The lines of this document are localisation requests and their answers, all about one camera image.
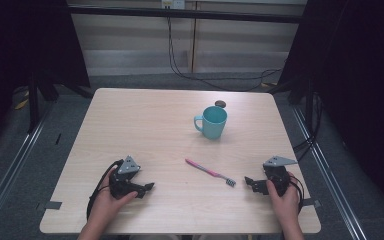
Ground yellow floor object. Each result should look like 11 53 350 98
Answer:
13 89 31 111

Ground black wall cable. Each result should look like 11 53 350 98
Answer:
166 16 284 92

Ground teal mug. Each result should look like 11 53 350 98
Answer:
193 105 229 141

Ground person's left hand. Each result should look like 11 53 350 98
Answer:
92 167 139 223

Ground metal floor rail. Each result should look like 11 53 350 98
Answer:
291 105 368 240
0 106 54 234

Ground grey tape strip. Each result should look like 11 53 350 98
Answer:
44 200 63 211
301 197 322 209

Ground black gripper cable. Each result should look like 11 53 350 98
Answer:
288 174 306 214
86 159 125 221

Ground black horizontal bar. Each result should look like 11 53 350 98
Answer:
67 4 305 25

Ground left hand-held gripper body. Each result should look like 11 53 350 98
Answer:
109 155 142 200

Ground person's right hand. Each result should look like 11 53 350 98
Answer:
265 171 302 225

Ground pink toothbrush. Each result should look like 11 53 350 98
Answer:
184 158 237 188

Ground white wall outlet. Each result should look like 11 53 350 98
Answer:
160 0 186 10

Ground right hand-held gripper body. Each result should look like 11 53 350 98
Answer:
259 155 299 198

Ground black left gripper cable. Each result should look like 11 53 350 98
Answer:
86 159 125 221

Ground black curtain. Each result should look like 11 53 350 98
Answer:
275 0 384 219
0 0 92 158

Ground black floor cables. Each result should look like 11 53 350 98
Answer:
292 93 325 162

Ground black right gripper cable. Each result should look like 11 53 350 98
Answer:
288 174 306 214

